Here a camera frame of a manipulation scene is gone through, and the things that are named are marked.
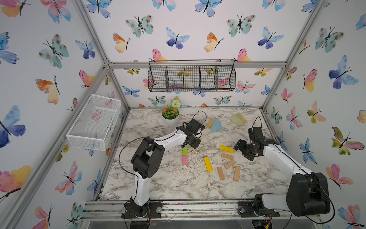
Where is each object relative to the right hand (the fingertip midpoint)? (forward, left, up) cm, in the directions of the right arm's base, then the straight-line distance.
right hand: (239, 149), depth 87 cm
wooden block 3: (-7, +5, -8) cm, 12 cm away
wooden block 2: (-12, +1, -9) cm, 15 cm away
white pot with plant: (+20, +44, +8) cm, 49 cm away
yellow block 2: (+4, +6, -8) cm, 11 cm away
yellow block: (-7, +18, -9) cm, 21 cm away
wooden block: (-12, +11, -8) cm, 19 cm away
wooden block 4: (-1, +6, -9) cm, 11 cm away
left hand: (+6, +26, -3) cm, 27 cm away
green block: (+1, +34, -8) cm, 35 cm away
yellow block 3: (+2, +24, +6) cm, 25 cm away
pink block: (-6, +33, -8) cm, 34 cm away
